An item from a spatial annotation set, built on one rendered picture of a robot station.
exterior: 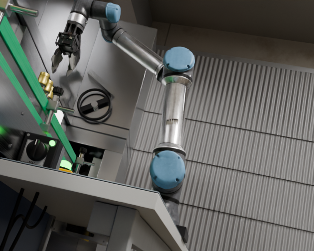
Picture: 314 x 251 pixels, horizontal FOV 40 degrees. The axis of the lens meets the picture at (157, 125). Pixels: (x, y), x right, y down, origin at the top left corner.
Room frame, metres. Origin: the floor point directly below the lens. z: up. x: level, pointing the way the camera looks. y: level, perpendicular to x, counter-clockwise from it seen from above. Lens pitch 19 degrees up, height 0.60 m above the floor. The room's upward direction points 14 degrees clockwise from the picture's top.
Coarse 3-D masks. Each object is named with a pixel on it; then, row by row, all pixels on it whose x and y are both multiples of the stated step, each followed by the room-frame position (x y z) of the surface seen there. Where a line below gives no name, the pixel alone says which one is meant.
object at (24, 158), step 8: (32, 136) 0.95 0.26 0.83; (40, 136) 0.95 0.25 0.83; (24, 144) 0.95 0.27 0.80; (48, 144) 0.94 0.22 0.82; (56, 144) 0.94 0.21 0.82; (24, 152) 0.95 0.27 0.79; (48, 152) 0.94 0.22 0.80; (56, 152) 0.95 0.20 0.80; (16, 160) 0.95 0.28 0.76; (24, 160) 0.95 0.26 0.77; (32, 160) 0.94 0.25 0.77; (48, 160) 0.94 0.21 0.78; (56, 160) 0.97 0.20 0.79; (56, 168) 1.00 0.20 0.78
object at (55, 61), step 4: (60, 52) 1.56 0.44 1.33; (52, 56) 1.53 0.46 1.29; (56, 56) 1.55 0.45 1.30; (60, 56) 1.57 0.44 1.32; (52, 60) 1.54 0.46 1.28; (56, 60) 1.56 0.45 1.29; (60, 60) 1.57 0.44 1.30; (52, 64) 1.56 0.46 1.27; (56, 64) 1.57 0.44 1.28; (52, 68) 1.57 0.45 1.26; (56, 68) 1.58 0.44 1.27; (52, 72) 1.57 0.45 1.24
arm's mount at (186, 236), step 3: (177, 225) 1.50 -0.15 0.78; (177, 228) 1.50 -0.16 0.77; (180, 228) 1.49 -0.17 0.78; (183, 228) 1.49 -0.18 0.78; (180, 231) 1.49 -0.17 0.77; (183, 231) 1.49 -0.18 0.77; (186, 231) 1.55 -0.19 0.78; (180, 234) 1.49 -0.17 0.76; (183, 234) 1.49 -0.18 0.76; (186, 234) 1.57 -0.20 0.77; (183, 237) 1.51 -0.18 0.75; (186, 237) 1.60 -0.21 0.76; (183, 240) 1.61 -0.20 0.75; (186, 240) 1.63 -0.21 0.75
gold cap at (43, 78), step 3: (42, 72) 1.38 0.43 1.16; (45, 72) 1.38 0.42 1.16; (39, 75) 1.39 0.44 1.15; (42, 75) 1.38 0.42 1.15; (45, 75) 1.39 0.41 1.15; (48, 75) 1.39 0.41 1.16; (39, 78) 1.39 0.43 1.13; (42, 78) 1.38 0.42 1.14; (45, 78) 1.39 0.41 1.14; (48, 78) 1.40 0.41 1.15; (39, 81) 1.38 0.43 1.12; (42, 81) 1.38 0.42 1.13; (45, 81) 1.39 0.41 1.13; (45, 84) 1.39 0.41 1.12
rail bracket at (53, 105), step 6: (54, 90) 1.09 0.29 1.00; (60, 90) 1.09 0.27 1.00; (54, 96) 1.09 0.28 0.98; (48, 102) 1.08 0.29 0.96; (54, 102) 1.08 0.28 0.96; (48, 108) 1.08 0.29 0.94; (54, 108) 1.08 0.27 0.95; (60, 108) 1.09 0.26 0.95; (66, 108) 1.09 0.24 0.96; (48, 114) 1.09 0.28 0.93; (48, 120) 1.09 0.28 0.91; (42, 126) 1.08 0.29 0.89; (48, 126) 1.08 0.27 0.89; (48, 132) 1.10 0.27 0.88
